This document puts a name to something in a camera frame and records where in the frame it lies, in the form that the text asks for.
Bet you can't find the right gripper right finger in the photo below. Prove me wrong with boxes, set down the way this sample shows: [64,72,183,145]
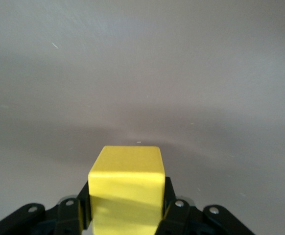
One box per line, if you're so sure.
[154,176,195,235]

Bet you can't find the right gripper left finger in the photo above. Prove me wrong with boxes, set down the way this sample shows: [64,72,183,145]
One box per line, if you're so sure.
[54,181,92,235]

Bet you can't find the yellow cube block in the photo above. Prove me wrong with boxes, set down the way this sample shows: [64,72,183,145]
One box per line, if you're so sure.
[87,145,166,235]

